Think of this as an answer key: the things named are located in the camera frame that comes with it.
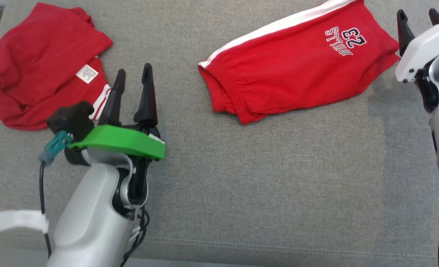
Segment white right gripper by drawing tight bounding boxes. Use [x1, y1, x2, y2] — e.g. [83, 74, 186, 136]
[396, 8, 439, 83]

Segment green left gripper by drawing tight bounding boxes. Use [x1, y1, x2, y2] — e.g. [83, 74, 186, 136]
[68, 63, 165, 161]

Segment red white basketball jersey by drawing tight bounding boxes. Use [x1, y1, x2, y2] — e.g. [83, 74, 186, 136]
[0, 2, 114, 131]

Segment red shorts with white stripe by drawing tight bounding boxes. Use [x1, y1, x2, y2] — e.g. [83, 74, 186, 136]
[198, 0, 401, 125]

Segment grey fabric sofa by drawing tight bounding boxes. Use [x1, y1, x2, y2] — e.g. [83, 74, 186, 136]
[0, 0, 439, 267]

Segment teal cable connector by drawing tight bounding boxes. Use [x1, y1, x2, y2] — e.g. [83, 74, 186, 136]
[39, 131, 73, 166]

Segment white curved strap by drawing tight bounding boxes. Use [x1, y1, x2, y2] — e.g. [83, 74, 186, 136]
[0, 210, 49, 242]

